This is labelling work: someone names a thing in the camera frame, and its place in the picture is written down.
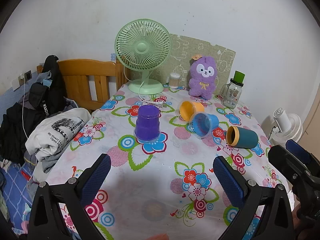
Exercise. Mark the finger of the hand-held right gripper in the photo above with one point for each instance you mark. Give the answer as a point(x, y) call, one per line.
point(298, 151)
point(285, 160)

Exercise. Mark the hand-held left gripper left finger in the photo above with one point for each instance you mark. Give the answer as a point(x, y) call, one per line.
point(96, 177)

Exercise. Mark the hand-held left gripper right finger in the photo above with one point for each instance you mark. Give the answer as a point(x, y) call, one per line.
point(228, 180)

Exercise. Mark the teal cup with orange rim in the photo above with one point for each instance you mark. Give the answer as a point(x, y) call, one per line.
point(246, 137)

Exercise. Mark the blue plastic cup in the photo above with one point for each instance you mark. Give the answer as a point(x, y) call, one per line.
point(202, 125)

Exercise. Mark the purple plastic cup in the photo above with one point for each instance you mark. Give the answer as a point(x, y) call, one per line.
point(147, 125)

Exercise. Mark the yellow plastic cup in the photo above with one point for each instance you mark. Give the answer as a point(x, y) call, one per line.
point(187, 110)

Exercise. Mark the person's right hand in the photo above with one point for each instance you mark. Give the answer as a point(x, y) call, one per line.
point(297, 226)

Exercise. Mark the white standing fan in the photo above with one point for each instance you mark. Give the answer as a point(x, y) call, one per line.
point(290, 127)

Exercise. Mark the grey cloth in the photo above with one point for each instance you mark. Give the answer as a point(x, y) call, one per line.
point(48, 163)

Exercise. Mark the floral tablecloth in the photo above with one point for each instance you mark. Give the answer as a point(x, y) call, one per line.
point(155, 180)

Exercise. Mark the white printed t-shirt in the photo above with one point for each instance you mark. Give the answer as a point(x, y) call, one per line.
point(60, 130)

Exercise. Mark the blue checked bedsheet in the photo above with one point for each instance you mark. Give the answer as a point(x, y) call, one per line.
point(15, 187)

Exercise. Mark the glass jar with green lid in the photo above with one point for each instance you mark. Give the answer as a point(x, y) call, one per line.
point(232, 92)

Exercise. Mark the orange object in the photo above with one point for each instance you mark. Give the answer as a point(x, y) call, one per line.
point(160, 237)

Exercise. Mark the dark clothes pile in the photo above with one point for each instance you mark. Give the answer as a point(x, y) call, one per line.
point(15, 132)

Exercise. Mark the purple plush toy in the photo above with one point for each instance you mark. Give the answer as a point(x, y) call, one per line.
point(202, 80)

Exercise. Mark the black jacket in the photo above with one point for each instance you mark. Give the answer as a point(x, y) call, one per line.
point(51, 80)

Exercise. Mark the wooden bed headboard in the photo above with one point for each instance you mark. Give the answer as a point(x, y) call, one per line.
point(80, 70)

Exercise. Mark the cotton swab container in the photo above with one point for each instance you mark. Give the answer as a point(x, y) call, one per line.
point(175, 80)

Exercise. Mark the green foam puzzle mat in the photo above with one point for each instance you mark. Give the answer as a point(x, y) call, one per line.
point(212, 55)

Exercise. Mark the green desk fan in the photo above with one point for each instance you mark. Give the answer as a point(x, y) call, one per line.
point(143, 47)

